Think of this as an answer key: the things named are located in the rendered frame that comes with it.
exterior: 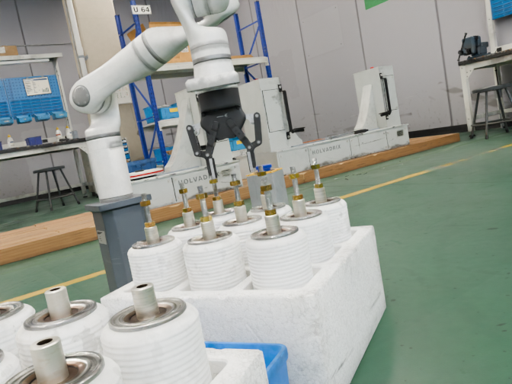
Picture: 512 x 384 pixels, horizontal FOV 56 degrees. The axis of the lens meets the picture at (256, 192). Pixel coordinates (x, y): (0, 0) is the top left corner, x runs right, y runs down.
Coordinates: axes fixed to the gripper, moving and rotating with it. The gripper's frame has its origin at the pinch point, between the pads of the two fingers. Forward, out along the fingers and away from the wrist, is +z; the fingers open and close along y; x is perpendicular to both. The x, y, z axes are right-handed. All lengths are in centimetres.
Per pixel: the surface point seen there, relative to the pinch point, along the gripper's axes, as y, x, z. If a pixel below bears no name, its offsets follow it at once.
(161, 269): 13.9, 10.6, 14.0
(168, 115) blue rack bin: 114, -500, -48
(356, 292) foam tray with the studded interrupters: -18.0, 7.6, 24.6
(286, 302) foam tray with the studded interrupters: -6.4, 24.1, 18.2
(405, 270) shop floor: -35, -31, 35
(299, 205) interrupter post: -10.9, 5.8, 8.1
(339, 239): -17.4, -1.8, 17.1
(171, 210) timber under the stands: 60, -197, 30
